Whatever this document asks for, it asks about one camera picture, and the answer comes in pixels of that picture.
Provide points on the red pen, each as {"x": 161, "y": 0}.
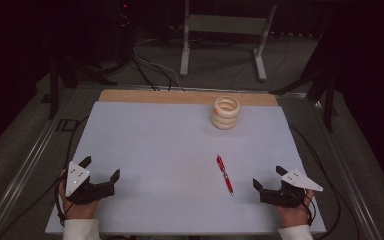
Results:
{"x": 225, "y": 175}

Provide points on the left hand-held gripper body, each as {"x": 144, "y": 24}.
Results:
{"x": 86, "y": 192}

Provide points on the white metal stand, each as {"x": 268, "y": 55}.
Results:
{"x": 225, "y": 25}

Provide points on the dark equipment rack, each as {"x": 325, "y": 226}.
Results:
{"x": 124, "y": 31}

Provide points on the black tripod stand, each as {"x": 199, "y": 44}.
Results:
{"x": 67, "y": 75}
{"x": 323, "y": 85}

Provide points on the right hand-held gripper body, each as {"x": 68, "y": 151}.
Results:
{"x": 283, "y": 197}

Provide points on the person's right hand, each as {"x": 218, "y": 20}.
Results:
{"x": 295, "y": 215}

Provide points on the pale blue table mat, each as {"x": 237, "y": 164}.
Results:
{"x": 166, "y": 160}

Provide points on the person's left hand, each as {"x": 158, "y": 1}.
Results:
{"x": 78, "y": 210}

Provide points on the cream ringed pen holder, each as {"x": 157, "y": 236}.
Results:
{"x": 226, "y": 116}

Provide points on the aluminium frame rail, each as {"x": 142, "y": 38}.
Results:
{"x": 348, "y": 163}
{"x": 23, "y": 170}

